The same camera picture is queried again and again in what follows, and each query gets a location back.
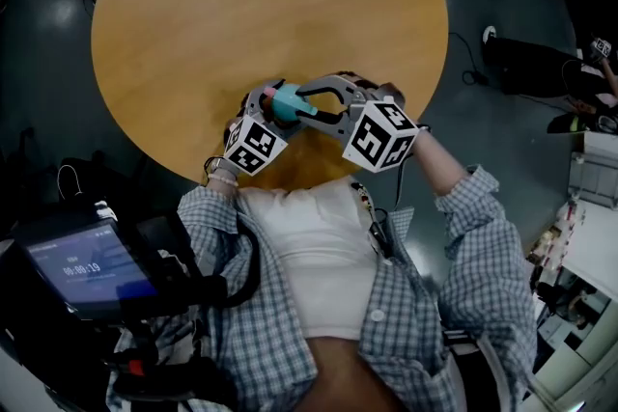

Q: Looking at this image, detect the person's right hand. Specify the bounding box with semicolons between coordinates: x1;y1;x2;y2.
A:
343;70;407;106

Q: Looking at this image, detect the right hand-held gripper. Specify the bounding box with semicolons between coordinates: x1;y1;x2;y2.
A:
295;71;419;174

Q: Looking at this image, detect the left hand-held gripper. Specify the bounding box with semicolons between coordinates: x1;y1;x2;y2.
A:
223;78;304;178

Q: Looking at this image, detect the white looped cable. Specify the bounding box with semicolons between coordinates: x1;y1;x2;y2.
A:
56;163;86;200

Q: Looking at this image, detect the white shelf unit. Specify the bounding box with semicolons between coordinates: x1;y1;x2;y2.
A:
525;129;618;406

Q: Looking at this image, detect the thick black strap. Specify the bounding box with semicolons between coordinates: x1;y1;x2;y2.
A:
211;224;263;310

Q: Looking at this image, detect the person's right forearm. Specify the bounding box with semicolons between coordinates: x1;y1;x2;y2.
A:
407;128;470;198

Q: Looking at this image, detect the black tablet with lit screen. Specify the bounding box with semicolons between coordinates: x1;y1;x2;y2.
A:
8;218;161;320

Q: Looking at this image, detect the person's left forearm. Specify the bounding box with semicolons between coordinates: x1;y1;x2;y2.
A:
202;155;241;190

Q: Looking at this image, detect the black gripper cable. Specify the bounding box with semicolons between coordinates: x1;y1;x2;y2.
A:
393;124;432;210

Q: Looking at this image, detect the black floor cable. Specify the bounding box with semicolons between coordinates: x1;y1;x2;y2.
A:
447;30;490;87

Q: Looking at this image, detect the grey wristwatch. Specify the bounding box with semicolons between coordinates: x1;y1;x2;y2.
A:
204;155;234;176

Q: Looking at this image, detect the blue plaid shirt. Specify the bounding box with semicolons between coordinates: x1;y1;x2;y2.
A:
106;163;540;412

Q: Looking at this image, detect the teal and pink spray head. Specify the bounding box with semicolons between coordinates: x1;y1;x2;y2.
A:
262;81;320;120

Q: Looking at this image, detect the white t-shirt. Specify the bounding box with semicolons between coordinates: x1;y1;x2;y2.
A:
239;180;388;342

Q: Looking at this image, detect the printed lanyard with black clip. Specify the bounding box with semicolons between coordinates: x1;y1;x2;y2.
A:
349;180;396;259

